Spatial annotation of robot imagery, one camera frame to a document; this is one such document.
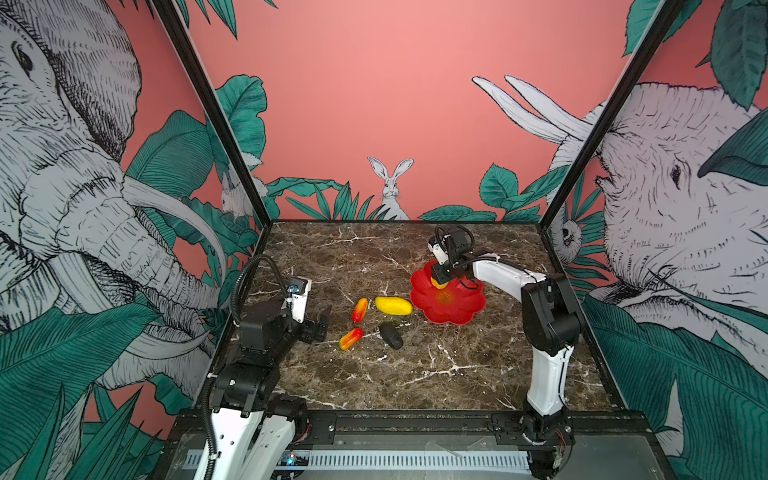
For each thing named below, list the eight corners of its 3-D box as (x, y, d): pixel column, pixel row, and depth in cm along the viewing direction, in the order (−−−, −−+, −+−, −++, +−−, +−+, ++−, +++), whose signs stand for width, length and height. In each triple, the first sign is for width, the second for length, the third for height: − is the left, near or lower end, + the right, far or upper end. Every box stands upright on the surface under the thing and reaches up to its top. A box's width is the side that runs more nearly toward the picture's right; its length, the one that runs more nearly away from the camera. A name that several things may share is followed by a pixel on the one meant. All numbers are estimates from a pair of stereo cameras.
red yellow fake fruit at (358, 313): (351, 322, 95) (350, 318, 93) (358, 300, 100) (358, 296, 98) (361, 324, 94) (361, 320, 92) (369, 303, 100) (368, 299, 97)
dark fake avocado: (395, 353, 89) (395, 348, 86) (378, 331, 93) (377, 326, 90) (405, 345, 90) (406, 340, 87) (388, 324, 95) (388, 318, 92)
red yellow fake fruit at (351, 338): (344, 353, 88) (343, 350, 86) (337, 345, 90) (336, 341, 88) (366, 335, 92) (365, 331, 90) (358, 327, 94) (358, 323, 92)
